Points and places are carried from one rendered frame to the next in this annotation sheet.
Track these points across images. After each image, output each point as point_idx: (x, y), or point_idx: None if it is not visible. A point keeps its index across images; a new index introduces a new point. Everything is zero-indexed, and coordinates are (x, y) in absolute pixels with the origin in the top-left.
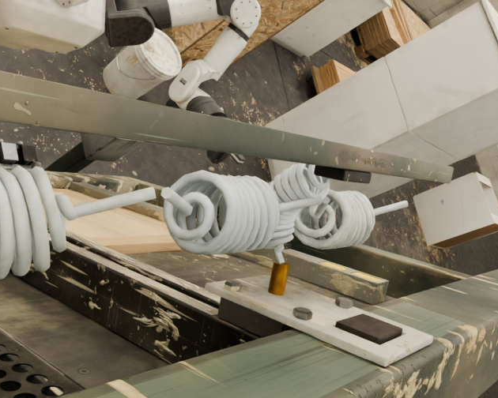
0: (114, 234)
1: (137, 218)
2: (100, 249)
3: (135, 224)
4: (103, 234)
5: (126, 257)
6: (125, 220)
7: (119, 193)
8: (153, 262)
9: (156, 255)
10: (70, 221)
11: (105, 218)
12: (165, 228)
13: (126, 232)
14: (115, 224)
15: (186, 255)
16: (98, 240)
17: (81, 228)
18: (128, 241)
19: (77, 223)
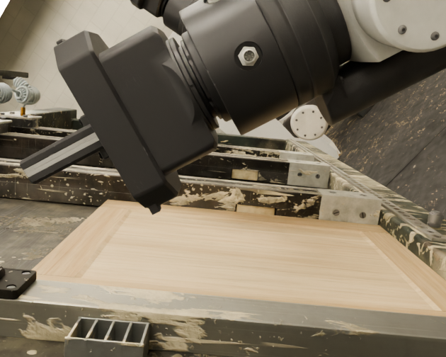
0: (124, 240)
1: (197, 291)
2: (16, 163)
3: (161, 274)
4: (129, 235)
5: None
6: (190, 277)
7: (393, 332)
8: (37, 237)
9: (52, 248)
10: (195, 241)
11: (210, 268)
12: (114, 282)
13: (124, 249)
14: (168, 259)
15: (23, 265)
16: (104, 222)
17: (159, 234)
18: (86, 231)
19: (186, 241)
